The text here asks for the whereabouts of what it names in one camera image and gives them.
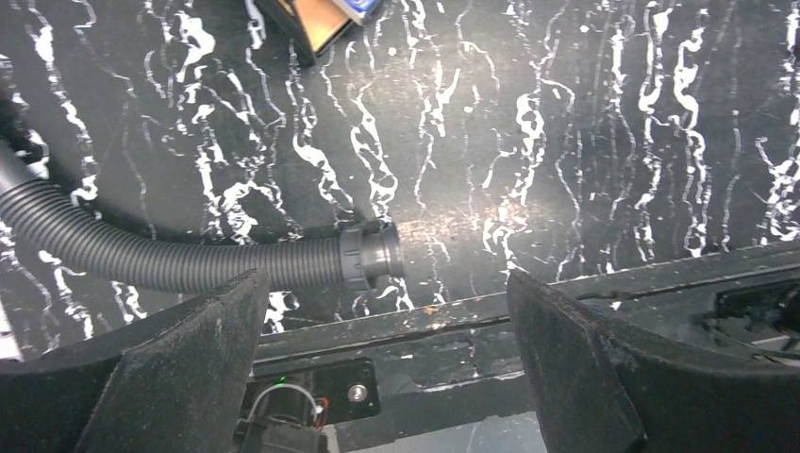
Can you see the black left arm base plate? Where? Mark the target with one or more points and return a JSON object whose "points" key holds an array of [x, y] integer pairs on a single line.
{"points": [[337, 391]]}

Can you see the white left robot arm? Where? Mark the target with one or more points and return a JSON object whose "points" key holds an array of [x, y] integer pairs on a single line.
{"points": [[175, 382]]}

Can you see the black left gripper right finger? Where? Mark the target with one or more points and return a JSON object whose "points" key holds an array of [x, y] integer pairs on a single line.
{"points": [[602, 384]]}

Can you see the blue Jane Eyre book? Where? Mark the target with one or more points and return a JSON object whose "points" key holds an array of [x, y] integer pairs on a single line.
{"points": [[359, 11]]}

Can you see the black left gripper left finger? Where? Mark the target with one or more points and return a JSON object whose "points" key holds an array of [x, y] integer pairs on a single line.
{"points": [[172, 382]]}

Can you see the wooden two-tier shelf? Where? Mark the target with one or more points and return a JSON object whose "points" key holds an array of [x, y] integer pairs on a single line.
{"points": [[312, 26]]}

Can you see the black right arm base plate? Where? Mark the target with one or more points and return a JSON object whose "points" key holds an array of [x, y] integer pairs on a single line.
{"points": [[765, 316]]}

